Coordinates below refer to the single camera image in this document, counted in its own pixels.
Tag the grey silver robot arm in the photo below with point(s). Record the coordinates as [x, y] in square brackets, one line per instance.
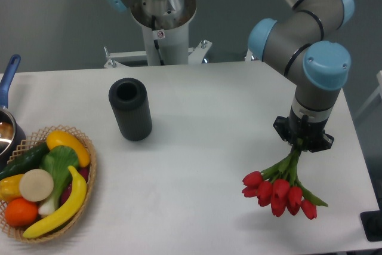
[295, 48]

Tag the dark red vegetable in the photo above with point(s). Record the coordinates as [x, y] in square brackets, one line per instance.
[84, 172]

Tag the green bok choy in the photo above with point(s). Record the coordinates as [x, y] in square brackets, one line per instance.
[56, 163]

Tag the blue handled saucepan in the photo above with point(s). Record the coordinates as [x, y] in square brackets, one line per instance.
[11, 132]

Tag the black device at edge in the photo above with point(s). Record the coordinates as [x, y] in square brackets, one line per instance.
[371, 222]

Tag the yellow banana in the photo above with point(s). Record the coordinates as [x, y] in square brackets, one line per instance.
[63, 213]

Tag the beige round slice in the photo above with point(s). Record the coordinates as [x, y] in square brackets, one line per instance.
[36, 185]

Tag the yellow squash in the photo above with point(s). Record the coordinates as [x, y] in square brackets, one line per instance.
[62, 138]

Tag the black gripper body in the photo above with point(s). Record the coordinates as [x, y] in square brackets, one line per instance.
[302, 133]

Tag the woven wicker basket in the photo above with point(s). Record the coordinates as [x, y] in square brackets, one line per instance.
[35, 139]

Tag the orange fruit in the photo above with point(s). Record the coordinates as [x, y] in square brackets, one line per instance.
[21, 212]

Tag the white frame at right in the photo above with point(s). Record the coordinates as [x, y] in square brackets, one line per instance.
[370, 103]

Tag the red tulip bouquet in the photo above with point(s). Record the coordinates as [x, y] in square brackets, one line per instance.
[279, 187]

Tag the yellow bell pepper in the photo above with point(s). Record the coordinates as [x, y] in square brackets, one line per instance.
[10, 188]

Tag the dark grey ribbed vase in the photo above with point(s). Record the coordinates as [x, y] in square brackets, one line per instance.
[130, 104]

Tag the green cucumber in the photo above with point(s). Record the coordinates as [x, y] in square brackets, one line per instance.
[29, 160]

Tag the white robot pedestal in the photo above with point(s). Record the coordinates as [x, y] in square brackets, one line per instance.
[165, 29]

